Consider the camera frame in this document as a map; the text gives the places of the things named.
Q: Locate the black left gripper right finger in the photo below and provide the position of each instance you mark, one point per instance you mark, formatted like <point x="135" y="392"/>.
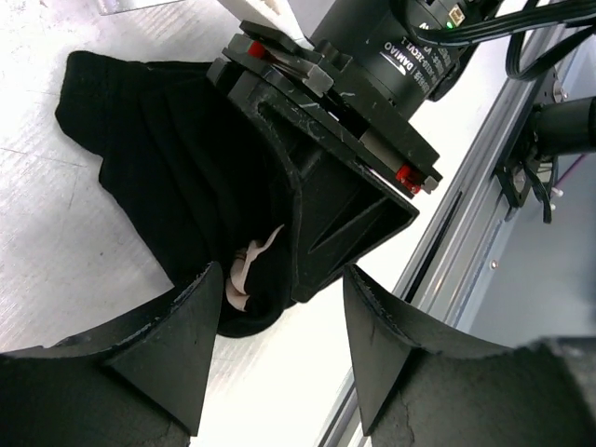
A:
<point x="421" y="382"/>

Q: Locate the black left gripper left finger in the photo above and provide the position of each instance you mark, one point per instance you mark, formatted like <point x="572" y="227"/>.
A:
<point x="137" y="380"/>

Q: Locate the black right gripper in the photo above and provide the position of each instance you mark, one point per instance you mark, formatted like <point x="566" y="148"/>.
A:
<point x="327" y="124"/>

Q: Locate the black underwear with beige waistband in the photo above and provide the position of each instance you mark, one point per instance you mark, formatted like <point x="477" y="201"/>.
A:
<point x="191" y="175"/>

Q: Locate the aluminium frame rail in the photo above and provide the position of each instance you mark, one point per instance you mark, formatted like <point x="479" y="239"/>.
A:
<point x="509" y="276"/>

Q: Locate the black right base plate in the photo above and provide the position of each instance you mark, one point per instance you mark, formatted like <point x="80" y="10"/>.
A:
<point x="518" y="180"/>

